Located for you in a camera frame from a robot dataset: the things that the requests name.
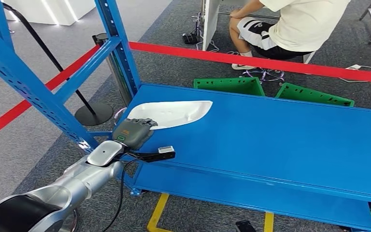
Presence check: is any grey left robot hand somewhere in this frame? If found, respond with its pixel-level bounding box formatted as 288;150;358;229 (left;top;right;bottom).
112;117;158;150

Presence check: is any white curved plastic shell part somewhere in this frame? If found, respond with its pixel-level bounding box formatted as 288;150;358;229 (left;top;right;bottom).
127;100;214;131

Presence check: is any blue metal shelf rack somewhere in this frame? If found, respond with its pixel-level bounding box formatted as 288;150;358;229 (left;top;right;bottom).
0;0;371;232

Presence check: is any blue metal shelf board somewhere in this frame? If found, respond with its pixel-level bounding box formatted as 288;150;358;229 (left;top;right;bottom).
103;83;371;205
129;165;371;231

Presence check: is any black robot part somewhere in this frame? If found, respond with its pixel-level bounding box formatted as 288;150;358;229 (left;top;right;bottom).
235;220;258;232

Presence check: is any black floor device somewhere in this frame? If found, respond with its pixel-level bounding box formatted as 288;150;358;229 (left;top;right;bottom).
182;32;200;44

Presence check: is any red barrier belt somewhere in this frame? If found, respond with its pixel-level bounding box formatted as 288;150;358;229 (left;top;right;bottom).
0;44;100;145
128;42;371;85

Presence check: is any white desk panel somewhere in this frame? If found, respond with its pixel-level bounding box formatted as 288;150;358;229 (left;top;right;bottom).
201;0;266;51

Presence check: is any black stool chrome base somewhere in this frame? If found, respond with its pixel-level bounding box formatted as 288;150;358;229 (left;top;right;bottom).
241;44;314;82

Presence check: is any seated person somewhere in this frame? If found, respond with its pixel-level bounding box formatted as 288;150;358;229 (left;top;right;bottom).
228;0;351;71

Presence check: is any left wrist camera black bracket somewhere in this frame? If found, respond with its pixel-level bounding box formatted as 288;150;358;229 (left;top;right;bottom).
125;145;176;163

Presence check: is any thin black post round base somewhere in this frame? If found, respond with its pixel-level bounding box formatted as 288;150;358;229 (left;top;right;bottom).
1;2;114;127

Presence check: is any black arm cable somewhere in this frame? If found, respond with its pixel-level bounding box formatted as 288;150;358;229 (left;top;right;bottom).
101;157;144;232

